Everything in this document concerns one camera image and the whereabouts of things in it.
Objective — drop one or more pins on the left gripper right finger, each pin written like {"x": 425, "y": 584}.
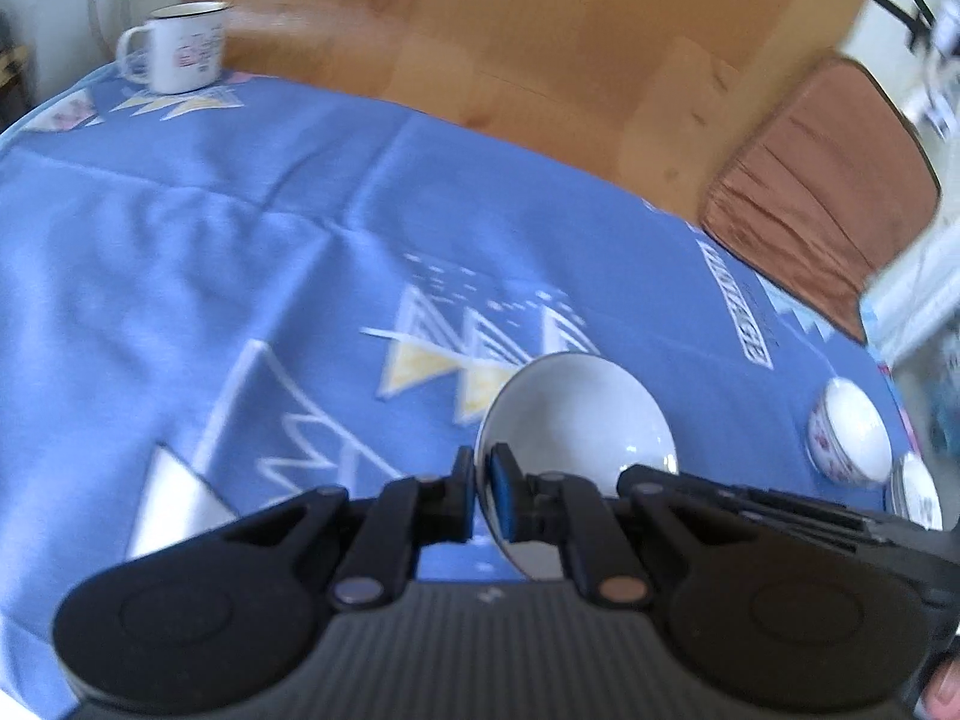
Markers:
{"x": 587, "y": 528}

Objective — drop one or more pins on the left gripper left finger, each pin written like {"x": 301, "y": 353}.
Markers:
{"x": 217, "y": 619}

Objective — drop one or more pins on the floral plate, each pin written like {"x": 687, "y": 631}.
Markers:
{"x": 912, "y": 494}

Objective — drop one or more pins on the large red flower bowl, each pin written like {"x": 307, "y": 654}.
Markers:
{"x": 846, "y": 439}

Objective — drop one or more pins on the small red flower bowl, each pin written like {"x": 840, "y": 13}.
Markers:
{"x": 575, "y": 414}

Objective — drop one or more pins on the person right hand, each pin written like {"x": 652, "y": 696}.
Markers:
{"x": 941, "y": 696}

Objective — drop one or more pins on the blue patterned tablecloth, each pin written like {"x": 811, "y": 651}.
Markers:
{"x": 214, "y": 301}

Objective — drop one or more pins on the brown seat cushion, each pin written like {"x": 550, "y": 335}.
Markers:
{"x": 830, "y": 190}

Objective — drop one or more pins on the white enamel mug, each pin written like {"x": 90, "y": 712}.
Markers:
{"x": 179, "y": 49}

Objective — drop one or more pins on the wood pattern vinyl sheet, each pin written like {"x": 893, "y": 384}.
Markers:
{"x": 652, "y": 95}

